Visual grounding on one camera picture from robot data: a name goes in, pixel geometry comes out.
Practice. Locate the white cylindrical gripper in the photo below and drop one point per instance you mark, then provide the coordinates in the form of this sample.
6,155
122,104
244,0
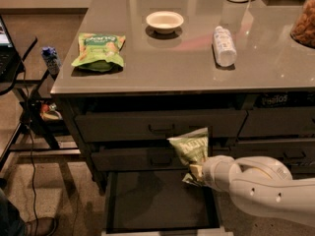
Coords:
210,171

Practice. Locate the white paper bowl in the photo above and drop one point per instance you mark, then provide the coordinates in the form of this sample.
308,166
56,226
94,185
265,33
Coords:
164,22

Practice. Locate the middle left drawer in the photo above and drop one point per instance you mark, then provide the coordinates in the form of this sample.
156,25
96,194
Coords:
136,159

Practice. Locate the black side desk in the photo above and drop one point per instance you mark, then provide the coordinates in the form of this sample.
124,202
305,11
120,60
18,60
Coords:
33,134

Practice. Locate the top right drawer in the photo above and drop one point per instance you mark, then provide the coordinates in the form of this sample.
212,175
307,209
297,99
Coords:
272,122

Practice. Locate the brown leather shoe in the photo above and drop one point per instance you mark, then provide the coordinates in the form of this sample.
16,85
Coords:
44,226

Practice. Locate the colourful items under desk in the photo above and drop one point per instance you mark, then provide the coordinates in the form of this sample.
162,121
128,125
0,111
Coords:
49,112

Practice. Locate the green jalapeno chip bag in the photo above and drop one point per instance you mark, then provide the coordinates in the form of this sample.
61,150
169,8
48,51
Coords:
192,148

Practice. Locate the dark cabinet counter unit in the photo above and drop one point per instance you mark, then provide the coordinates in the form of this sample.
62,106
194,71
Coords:
179,71

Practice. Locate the black laptop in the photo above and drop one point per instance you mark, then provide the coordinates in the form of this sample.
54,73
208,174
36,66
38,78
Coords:
9,57

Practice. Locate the blue cap water bottle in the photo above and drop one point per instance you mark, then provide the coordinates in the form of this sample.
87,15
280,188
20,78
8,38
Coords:
51,59

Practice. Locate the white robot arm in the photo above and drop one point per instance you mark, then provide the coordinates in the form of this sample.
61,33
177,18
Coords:
260,186

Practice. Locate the light green snack bag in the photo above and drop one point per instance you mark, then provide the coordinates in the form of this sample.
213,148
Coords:
99,52

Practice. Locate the middle right drawer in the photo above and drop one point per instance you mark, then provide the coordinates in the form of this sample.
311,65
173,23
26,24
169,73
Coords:
292,152

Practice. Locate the white plastic bottle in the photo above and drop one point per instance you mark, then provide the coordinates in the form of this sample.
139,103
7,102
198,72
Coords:
225,51

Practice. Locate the top left drawer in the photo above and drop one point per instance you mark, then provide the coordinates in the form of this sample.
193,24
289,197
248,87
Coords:
157,125

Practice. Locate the blue jeans leg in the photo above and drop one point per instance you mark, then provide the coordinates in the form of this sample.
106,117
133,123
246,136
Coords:
11,223

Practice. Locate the open bottom drawer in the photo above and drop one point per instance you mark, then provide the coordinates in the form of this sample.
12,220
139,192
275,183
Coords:
159,203

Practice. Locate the bottom right drawer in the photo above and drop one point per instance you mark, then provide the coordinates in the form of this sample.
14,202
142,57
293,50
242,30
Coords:
302,172

